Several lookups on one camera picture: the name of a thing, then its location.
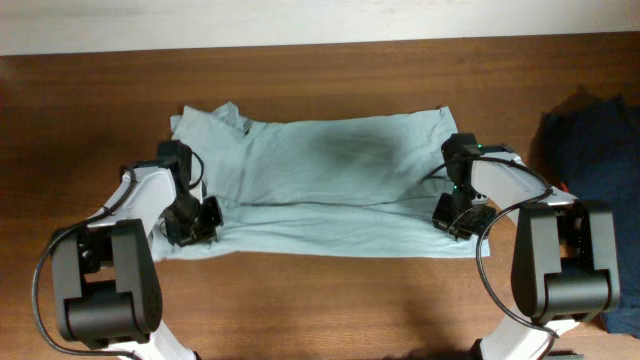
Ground light teal t-shirt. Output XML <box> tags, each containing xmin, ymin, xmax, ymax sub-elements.
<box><xmin>151</xmin><ymin>103</ymin><xmax>489</xmax><ymax>261</ymax></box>

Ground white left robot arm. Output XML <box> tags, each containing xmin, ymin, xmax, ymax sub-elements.
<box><xmin>48</xmin><ymin>156</ymin><xmax>222</xmax><ymax>359</ymax></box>

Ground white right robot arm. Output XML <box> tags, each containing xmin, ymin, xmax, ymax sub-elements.
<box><xmin>432</xmin><ymin>134</ymin><xmax>621</xmax><ymax>359</ymax></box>

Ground dark blue folded garment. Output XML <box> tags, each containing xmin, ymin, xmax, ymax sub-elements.
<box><xmin>540</xmin><ymin>96</ymin><xmax>639</xmax><ymax>338</ymax></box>

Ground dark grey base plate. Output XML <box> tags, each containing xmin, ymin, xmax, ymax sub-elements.
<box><xmin>546</xmin><ymin>354</ymin><xmax>585</xmax><ymax>360</ymax></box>

